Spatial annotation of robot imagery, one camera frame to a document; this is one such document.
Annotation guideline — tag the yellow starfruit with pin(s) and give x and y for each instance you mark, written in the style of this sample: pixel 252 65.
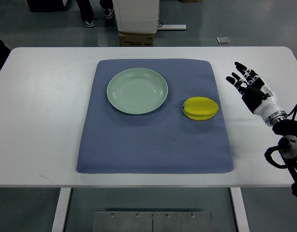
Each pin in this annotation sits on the yellow starfruit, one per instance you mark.
pixel 200 108

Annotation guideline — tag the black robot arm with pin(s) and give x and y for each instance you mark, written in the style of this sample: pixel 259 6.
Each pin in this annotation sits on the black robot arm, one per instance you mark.
pixel 287 147

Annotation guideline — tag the black object top left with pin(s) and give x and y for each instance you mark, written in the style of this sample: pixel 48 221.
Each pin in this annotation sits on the black object top left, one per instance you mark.
pixel 47 6

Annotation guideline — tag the white cabinet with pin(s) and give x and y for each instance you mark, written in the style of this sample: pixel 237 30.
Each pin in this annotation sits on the white cabinet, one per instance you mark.
pixel 137 16

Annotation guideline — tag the cardboard box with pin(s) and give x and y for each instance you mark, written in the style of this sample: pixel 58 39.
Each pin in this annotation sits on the cardboard box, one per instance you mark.
pixel 127 39

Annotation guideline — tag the light green plate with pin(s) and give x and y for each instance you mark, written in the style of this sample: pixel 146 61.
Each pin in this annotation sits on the light green plate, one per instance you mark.
pixel 137 91

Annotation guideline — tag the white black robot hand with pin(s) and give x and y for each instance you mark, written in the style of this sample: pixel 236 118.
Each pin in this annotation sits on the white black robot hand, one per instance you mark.
pixel 257 95

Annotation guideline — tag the person legs dark trousers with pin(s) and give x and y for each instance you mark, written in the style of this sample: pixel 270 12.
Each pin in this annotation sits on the person legs dark trousers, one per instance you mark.
pixel 87 13

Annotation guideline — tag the white table leg right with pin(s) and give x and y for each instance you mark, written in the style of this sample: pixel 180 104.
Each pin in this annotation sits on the white table leg right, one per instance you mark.
pixel 239 210

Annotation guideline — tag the blue textured mat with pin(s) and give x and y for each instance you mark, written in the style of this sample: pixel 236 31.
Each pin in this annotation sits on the blue textured mat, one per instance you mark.
pixel 164 141

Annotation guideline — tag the small grey floor plate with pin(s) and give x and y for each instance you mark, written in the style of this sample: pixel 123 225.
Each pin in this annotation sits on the small grey floor plate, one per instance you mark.
pixel 223 40

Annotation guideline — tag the white table leg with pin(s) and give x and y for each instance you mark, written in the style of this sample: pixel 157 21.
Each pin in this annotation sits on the white table leg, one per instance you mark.
pixel 61 210
pixel 239 210

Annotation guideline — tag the white table leg left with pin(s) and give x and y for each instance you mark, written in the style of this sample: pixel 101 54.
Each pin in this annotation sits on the white table leg left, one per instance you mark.
pixel 61 210

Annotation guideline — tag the white floor foot bar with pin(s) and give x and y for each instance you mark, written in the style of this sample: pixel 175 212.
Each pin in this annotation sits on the white floor foot bar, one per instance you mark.
pixel 172 27

